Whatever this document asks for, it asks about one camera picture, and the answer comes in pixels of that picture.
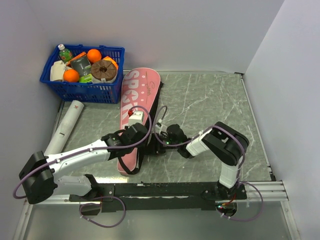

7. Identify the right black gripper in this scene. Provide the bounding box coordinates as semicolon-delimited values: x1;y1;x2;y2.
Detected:
141;133;180;156

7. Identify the pink racket bag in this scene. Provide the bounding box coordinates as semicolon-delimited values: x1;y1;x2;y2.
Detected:
117;67;163;176

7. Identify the blue plastic basket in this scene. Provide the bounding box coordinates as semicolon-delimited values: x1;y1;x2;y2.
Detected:
39;44;125;104

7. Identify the white shuttlecock tube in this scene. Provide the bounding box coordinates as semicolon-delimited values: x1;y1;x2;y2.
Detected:
44;100;84;156

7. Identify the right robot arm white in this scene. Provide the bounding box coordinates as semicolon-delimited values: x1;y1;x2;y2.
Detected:
149;121;250;200

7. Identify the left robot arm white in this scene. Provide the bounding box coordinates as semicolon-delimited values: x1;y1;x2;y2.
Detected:
18;123;151;205

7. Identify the brown round cake pack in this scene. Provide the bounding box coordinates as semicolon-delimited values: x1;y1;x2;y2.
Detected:
91;59;118;84

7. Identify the green small box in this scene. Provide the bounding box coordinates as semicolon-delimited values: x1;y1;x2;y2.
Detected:
78;73;93;83

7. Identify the orange snack box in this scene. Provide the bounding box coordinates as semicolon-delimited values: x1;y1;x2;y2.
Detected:
103;56;119;70

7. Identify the black product box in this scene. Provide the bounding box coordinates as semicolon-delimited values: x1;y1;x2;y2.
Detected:
70;55;92;77

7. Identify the orange fruit front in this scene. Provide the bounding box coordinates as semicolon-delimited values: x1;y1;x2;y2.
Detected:
63;69;80;83

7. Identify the orange fruit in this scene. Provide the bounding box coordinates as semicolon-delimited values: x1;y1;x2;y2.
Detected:
63;69;80;83
86;49;102;63

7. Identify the orange fruit rear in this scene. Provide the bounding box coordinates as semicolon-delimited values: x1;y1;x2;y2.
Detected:
86;49;102;63

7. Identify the orange flat box rear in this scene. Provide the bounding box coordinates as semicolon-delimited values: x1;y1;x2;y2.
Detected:
65;51;87;66

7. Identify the cream paper bag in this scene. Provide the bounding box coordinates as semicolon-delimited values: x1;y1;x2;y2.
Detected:
50;60;66;82

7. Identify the green drink bottle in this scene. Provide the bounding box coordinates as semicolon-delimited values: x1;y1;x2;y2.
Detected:
58;44;73;63

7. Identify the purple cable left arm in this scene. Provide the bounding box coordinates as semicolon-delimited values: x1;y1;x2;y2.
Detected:
12;105;153;200

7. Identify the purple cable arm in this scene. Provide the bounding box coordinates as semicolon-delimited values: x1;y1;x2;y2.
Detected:
12;105;153;200
152;104;247;191

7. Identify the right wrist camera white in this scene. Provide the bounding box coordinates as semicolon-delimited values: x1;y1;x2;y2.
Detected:
155;119;167;135

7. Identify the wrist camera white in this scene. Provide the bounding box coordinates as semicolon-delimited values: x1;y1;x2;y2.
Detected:
155;119;167;135
127;109;144;127

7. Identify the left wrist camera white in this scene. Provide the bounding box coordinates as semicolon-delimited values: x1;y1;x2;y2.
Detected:
127;109;144;127

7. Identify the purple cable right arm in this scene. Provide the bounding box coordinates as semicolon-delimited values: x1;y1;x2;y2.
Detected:
152;104;247;191

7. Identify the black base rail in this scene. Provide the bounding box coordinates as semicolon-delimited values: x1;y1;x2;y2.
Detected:
69;182;247;213

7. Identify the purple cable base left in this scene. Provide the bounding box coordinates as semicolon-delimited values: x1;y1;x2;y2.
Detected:
78;195;127;229

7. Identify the purple cable base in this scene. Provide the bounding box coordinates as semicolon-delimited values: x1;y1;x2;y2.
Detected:
78;195;127;229
216;181;265;223

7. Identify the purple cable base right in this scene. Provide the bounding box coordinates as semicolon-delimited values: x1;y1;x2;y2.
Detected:
216;181;265;223

